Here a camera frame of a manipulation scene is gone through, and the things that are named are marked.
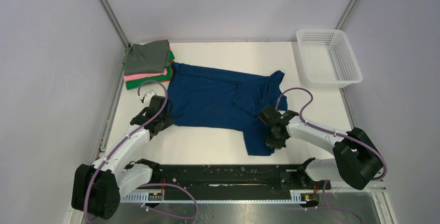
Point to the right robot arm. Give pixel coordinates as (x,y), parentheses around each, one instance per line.
(355,159)

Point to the pink folded t-shirt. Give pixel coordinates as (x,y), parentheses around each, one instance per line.
(144,75)

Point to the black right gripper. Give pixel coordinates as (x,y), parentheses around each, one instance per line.
(276,145)

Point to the grey folded t-shirt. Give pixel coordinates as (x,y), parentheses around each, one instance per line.
(146,59)

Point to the orange folded t-shirt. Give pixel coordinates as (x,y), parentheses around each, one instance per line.
(171,60)

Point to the blue t-shirt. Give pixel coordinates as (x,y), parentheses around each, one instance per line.
(217,98)

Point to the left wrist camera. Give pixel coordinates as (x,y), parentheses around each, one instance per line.
(146,96)

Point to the white perforated plastic basket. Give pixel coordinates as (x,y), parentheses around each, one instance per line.
(326,59)

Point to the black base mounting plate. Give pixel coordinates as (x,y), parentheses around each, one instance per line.
(210,184)

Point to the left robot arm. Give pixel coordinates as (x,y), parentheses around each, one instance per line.
(117,160)

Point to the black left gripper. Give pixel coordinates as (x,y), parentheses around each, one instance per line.
(168,121)

